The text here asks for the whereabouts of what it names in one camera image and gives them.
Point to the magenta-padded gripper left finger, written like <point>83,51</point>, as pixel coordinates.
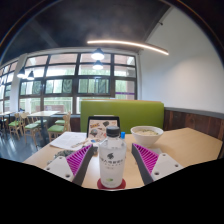
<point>71,161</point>

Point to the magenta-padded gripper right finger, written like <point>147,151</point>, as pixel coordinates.
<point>154,162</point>

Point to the open white paper booklet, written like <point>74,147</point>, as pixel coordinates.
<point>69,140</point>

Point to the white ceramic bowl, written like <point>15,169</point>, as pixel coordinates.
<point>146,135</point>

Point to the flat round red coaster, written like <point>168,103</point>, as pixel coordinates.
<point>120,185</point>

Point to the clear black-capped drink bottle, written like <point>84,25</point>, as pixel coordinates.
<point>112,160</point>

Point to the blue bottle cap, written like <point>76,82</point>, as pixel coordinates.
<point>122,135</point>

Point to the black framed picture tablet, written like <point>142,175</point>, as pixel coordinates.
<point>100,126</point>

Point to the group of wooden green-seated chairs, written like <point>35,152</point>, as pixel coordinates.
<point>31,126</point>

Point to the light wooden dining table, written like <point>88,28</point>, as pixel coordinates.
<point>42,114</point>

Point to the green upholstered bench backrest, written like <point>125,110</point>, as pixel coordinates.
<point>128,113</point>

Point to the group of hanging pendant lamps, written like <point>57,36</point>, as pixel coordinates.
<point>96,55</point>

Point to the long linear ceiling light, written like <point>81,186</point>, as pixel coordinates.
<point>128,44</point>

